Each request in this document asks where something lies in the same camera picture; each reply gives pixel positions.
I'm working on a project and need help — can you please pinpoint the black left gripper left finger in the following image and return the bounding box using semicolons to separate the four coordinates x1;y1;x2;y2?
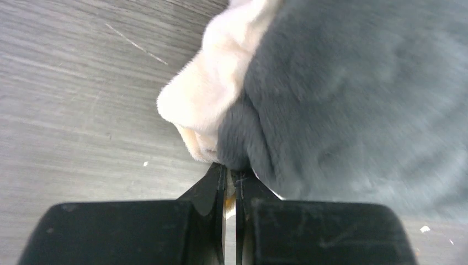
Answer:
18;163;226;264

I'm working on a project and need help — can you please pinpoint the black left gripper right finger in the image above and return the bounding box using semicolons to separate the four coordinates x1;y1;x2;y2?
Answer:
232;171;417;264

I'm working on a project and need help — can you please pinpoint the grey pillowcase with cream frill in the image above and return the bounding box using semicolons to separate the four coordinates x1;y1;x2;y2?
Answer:
157;0;467;222

